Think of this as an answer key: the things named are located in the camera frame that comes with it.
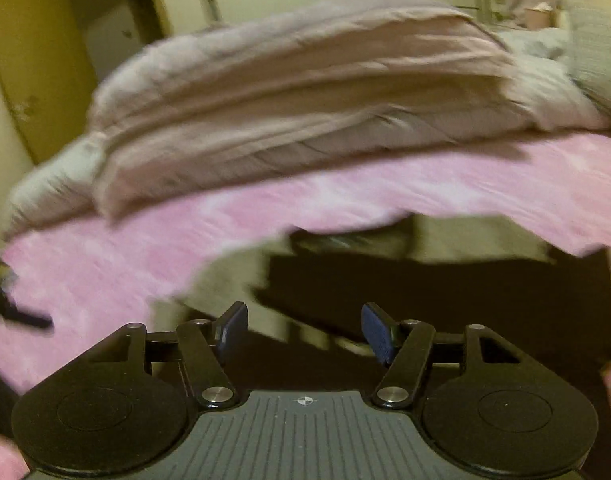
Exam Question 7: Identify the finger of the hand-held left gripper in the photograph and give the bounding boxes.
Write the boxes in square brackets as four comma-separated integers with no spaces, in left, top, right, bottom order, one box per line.
[0,302,55,332]

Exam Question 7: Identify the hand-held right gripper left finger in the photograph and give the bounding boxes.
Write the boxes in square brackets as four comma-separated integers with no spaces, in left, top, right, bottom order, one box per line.
[88,301,249,408]

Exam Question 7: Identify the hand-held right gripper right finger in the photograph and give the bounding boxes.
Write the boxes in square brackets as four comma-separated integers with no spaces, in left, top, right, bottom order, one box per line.
[360,302,523,407]

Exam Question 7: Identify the grey and brown sweater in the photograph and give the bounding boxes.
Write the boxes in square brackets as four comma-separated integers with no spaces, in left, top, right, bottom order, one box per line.
[173,212,611,411]

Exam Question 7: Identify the pink floral blanket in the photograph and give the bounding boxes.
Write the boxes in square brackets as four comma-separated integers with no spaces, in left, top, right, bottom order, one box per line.
[0,130,611,480]

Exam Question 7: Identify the pink quilt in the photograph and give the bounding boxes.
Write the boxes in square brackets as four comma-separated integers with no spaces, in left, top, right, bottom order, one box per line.
[88,0,529,223]

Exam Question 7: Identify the wooden door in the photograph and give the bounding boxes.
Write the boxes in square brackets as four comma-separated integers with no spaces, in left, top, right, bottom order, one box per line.
[0,0,99,163]

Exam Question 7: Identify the white striped quilt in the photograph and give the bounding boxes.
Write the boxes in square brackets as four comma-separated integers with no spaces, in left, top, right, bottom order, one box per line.
[3,25,611,236]

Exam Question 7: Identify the grey ribbed pillow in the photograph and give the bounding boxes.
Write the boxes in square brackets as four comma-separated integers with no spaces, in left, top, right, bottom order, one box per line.
[565,2,611,126]

